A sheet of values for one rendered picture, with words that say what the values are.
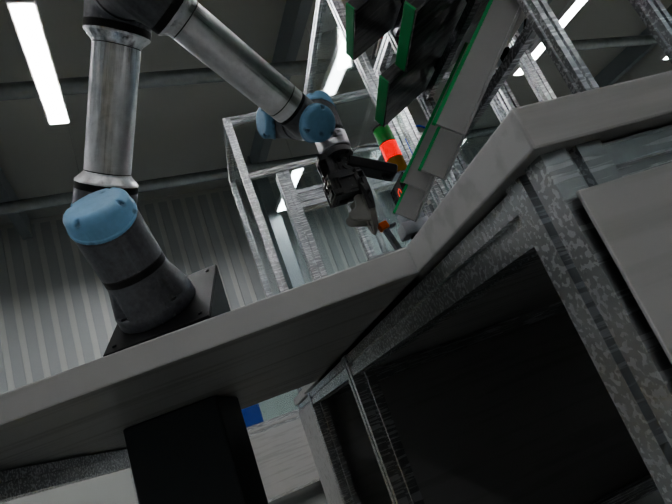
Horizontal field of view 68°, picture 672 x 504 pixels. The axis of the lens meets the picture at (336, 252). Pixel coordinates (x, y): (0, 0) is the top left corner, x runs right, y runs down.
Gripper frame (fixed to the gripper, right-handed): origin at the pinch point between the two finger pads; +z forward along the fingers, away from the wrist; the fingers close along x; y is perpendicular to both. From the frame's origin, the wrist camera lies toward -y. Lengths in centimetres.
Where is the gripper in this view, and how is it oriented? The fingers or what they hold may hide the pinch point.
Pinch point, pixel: (376, 228)
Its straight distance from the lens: 110.0
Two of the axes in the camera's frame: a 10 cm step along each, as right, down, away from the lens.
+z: 3.4, 9.0, -2.9
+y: -9.3, 2.7, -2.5
